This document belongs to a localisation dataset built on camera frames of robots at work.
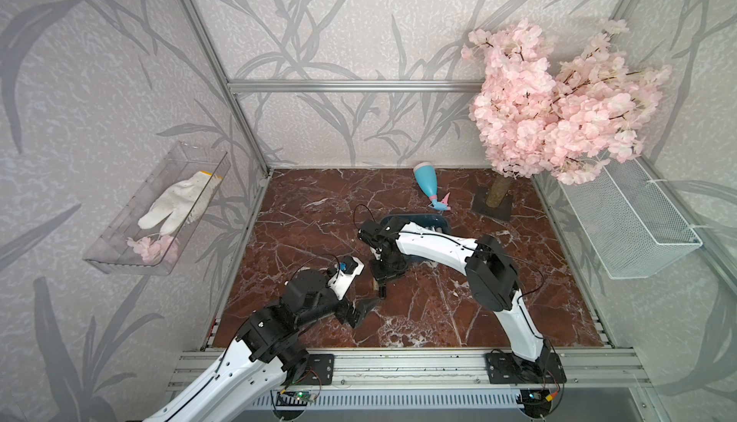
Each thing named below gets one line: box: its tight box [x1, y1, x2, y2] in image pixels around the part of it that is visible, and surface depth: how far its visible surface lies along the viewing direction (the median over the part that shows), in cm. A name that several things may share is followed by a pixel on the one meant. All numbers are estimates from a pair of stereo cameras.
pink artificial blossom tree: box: [460, 19, 673, 209], surface depth 66 cm
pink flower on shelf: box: [126, 234, 180, 264], surface depth 60 cm
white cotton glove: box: [137, 170, 223, 235], surface depth 68 cm
